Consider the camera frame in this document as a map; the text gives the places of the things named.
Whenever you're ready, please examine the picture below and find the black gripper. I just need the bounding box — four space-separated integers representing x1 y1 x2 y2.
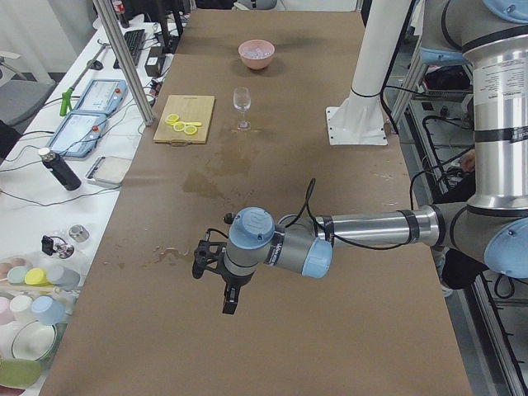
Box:
220 243 257 315

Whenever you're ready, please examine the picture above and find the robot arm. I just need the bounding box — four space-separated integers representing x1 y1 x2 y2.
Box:
193 1 527 314

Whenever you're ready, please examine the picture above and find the clear wine glass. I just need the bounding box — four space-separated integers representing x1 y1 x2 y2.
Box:
233 87 252 130

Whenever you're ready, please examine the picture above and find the grey plastic cup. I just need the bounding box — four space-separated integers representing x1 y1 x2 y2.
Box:
46 265 81 291

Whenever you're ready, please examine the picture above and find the small steel cup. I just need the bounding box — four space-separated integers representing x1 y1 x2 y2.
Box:
68 224 90 244

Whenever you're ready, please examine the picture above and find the middle lemon slice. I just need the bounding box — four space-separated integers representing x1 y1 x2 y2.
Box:
172 121 186 132

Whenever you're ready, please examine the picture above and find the blue plastic cup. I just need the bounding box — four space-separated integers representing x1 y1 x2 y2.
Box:
31 295 66 326

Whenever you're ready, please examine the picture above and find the far lemon slice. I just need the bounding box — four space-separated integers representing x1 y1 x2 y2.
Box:
165 114 180 125

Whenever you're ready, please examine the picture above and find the bamboo cutting board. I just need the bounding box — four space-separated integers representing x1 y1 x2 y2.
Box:
153 95 215 145

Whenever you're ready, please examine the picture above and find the yellow plastic cup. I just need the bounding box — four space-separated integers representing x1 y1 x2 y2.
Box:
24 267 53 287

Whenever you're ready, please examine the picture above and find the white rimmed plate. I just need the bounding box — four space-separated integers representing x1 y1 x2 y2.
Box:
11 321 57 361

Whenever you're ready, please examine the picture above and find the white plastic cup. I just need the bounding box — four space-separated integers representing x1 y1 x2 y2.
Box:
9 295 37 323

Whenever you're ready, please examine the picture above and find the lower blue teach pendant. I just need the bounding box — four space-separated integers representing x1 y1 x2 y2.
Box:
47 111 107 160

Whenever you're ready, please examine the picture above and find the blue teach pendant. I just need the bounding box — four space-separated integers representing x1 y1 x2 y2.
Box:
74 78 127 116
47 111 107 160

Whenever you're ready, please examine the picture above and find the green plate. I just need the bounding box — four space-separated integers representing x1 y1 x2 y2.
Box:
1 359 42 389

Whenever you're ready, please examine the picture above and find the black thermos bottle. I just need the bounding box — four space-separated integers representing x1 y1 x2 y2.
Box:
38 147 82 191

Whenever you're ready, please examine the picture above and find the upper blue teach pendant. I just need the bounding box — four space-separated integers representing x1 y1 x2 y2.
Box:
74 78 127 116

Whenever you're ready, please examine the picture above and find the pink bowl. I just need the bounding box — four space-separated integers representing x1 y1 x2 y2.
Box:
238 40 275 70

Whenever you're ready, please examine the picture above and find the black power adapter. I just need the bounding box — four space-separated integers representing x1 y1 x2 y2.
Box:
144 46 166 78

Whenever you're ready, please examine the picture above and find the black keyboard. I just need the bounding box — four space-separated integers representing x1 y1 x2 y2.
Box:
124 29 146 66

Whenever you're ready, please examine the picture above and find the cola bottle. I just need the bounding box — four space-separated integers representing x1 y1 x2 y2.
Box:
111 0 130 29

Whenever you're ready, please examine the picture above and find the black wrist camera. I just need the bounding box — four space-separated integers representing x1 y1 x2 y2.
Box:
191 239 226 280

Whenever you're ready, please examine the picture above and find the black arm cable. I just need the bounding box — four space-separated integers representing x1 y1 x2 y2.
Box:
284 177 417 251

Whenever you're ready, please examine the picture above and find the lemon slice near handle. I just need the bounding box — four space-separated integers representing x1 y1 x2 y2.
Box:
184 125 198 135

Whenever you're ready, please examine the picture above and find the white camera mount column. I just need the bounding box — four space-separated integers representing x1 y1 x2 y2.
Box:
327 0 414 145

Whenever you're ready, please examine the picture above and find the green handled grabber tool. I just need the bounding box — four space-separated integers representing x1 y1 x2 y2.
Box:
59 40 111 117

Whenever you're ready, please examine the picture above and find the aluminium frame post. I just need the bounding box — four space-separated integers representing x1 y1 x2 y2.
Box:
93 0 154 126

